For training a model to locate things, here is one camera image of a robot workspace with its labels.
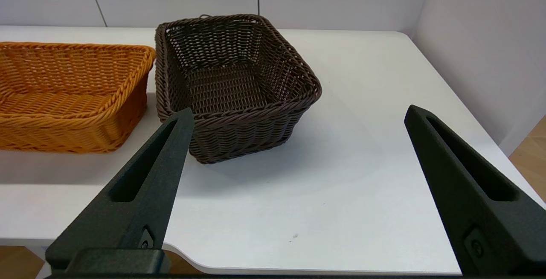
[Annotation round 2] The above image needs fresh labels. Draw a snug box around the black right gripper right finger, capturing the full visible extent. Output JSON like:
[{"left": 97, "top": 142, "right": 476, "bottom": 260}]
[{"left": 404, "top": 105, "right": 546, "bottom": 276}]

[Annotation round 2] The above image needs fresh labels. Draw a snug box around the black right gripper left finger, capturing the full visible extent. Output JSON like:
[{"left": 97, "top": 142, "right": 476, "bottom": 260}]
[{"left": 45, "top": 108, "right": 195, "bottom": 271}]

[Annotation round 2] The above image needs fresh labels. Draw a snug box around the orange wicker basket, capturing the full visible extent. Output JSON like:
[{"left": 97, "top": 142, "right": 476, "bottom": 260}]
[{"left": 0, "top": 42, "right": 157, "bottom": 154}]

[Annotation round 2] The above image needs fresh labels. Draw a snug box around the dark brown wicker basket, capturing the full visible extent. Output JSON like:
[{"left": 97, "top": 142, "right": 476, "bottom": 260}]
[{"left": 154, "top": 14, "right": 322, "bottom": 164}]

